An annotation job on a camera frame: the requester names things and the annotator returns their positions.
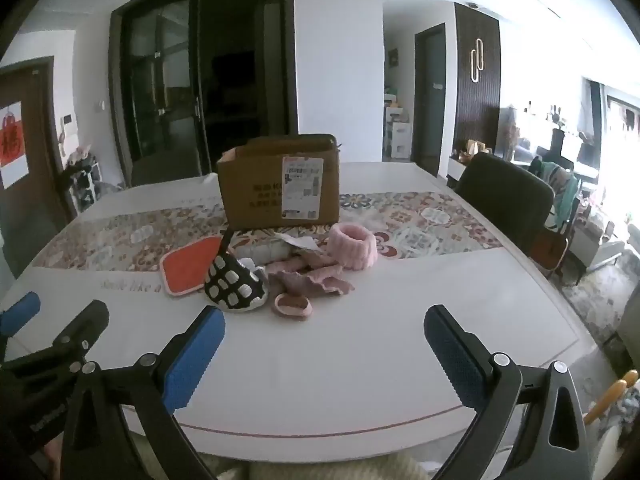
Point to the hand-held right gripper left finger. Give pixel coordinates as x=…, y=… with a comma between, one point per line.
x=192, y=365

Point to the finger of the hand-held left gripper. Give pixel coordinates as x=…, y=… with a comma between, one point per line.
x=87, y=322
x=20, y=310

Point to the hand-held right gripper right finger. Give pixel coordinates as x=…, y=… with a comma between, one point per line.
x=457, y=360

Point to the black white checked pouch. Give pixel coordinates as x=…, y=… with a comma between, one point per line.
x=232, y=285

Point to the pink scrunchie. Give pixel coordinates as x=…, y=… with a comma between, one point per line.
x=292, y=305

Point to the pink ruffled sock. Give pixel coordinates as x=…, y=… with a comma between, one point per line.
x=320, y=285
x=310, y=262

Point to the pink fuzzy headband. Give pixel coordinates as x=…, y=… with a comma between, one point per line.
x=355, y=247

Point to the brown cardboard box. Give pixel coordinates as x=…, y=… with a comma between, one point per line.
x=260, y=180

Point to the patterned table runner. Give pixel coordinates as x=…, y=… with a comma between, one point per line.
x=125, y=240

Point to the orange pot holder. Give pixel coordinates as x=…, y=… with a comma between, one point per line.
x=187, y=265

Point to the grey rolled cloth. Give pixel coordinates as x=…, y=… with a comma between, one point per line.
x=255, y=252

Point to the shoe rack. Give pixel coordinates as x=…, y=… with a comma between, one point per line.
x=82, y=180

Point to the brown wooden door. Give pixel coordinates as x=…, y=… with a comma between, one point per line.
x=40, y=160

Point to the cream knit clothing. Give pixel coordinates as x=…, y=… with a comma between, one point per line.
x=340, y=467

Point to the white folded cloth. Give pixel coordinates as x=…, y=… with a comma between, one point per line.
x=296, y=241

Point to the red and white door poster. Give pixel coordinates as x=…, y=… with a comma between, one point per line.
x=12, y=145

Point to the dark upholstered chair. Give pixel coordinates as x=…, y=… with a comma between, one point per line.
x=170, y=172
x=505, y=195

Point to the white low cabinet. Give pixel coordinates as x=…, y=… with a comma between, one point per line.
x=457, y=170

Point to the wooden chair with teal clothes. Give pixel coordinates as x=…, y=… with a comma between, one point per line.
x=562, y=195

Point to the hallway shelf with boxes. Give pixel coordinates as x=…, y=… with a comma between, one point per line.
x=397, y=130

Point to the dark grey room door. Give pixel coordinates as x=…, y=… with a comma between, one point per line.
x=430, y=100

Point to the dark glass sliding door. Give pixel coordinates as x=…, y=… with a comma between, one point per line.
x=200, y=75

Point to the yellow wooden chair rail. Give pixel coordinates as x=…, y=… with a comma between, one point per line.
x=607, y=397

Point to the dark slatted wall panel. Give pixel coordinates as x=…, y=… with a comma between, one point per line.
x=487, y=105

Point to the looped wall light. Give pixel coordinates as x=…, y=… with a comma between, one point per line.
x=477, y=60

